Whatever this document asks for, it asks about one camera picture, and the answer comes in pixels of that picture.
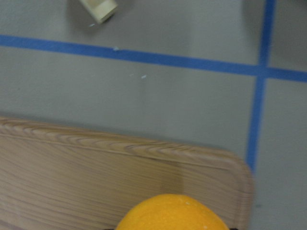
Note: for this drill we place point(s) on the orange fruit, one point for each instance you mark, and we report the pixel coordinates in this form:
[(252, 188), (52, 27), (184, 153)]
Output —
[(171, 212)]

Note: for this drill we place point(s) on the wood grain tray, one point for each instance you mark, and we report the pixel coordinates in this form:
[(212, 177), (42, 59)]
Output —
[(64, 178)]

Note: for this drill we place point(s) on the crossing blue tape strip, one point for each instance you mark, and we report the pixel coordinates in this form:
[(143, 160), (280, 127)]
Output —
[(151, 58)]

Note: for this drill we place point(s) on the long blue tape strip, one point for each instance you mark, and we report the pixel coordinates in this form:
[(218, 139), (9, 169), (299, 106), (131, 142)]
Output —
[(260, 84)]

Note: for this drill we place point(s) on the wooden dish rack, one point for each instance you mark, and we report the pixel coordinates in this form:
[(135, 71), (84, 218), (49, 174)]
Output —
[(100, 10)]

